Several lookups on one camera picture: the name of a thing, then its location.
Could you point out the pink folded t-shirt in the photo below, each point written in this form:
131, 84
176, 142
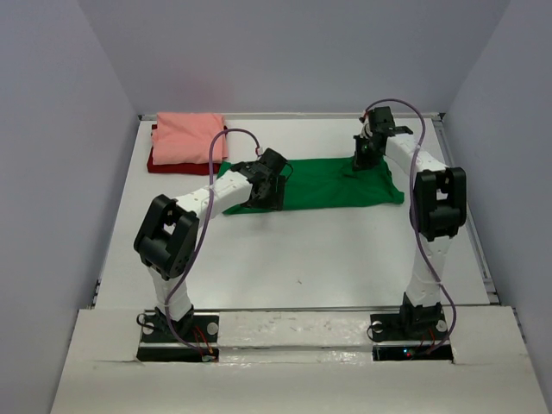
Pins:
190, 120

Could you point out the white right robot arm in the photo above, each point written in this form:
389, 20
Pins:
438, 209

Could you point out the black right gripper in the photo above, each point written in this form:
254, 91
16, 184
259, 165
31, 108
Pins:
360, 162

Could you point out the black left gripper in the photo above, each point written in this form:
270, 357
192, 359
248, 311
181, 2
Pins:
274, 203

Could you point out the dark red folded t-shirt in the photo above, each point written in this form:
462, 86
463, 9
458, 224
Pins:
181, 168

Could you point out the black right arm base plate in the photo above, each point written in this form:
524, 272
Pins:
391, 342

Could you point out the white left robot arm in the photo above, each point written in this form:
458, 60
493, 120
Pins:
173, 231

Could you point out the green t-shirt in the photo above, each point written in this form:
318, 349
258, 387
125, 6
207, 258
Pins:
332, 183

